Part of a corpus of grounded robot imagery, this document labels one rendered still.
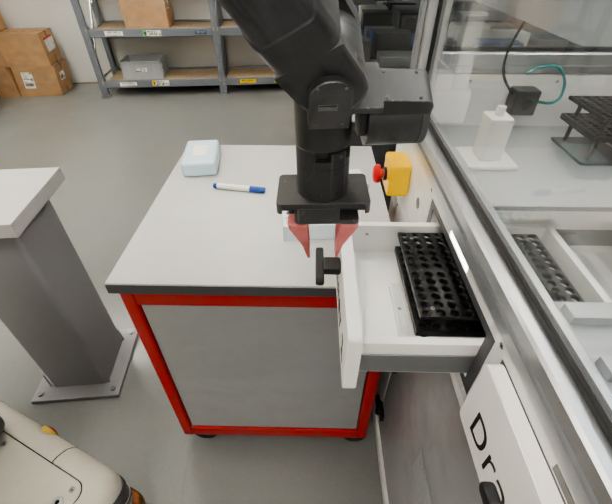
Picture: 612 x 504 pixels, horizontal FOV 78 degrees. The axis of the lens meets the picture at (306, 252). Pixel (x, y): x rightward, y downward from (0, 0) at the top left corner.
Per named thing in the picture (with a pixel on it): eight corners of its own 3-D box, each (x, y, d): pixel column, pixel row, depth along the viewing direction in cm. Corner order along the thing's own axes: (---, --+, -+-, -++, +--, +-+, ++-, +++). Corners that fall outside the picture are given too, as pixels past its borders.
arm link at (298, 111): (292, 74, 37) (293, 93, 33) (361, 71, 37) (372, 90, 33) (295, 140, 42) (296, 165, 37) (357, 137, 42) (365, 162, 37)
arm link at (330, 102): (302, -6, 30) (308, 83, 27) (446, -11, 30) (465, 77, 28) (303, 98, 41) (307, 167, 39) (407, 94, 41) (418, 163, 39)
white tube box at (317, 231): (283, 241, 82) (282, 226, 79) (282, 218, 88) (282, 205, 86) (340, 238, 82) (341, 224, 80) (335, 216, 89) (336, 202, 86)
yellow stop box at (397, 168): (383, 196, 81) (387, 166, 76) (378, 180, 86) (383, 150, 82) (407, 197, 81) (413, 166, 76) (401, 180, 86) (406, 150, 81)
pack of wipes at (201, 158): (217, 176, 103) (215, 161, 101) (182, 178, 103) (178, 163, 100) (221, 152, 115) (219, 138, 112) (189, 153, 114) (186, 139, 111)
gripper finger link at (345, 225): (355, 272, 46) (360, 208, 40) (297, 272, 47) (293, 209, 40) (350, 237, 51) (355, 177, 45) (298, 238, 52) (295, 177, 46)
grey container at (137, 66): (123, 80, 378) (118, 62, 367) (131, 72, 401) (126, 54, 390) (164, 79, 381) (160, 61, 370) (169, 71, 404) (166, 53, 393)
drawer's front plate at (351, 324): (341, 390, 49) (348, 338, 42) (333, 247, 71) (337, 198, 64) (355, 390, 49) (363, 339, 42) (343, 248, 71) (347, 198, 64)
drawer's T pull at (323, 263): (315, 287, 52) (315, 280, 51) (315, 252, 58) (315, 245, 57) (341, 287, 52) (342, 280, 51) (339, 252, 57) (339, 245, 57)
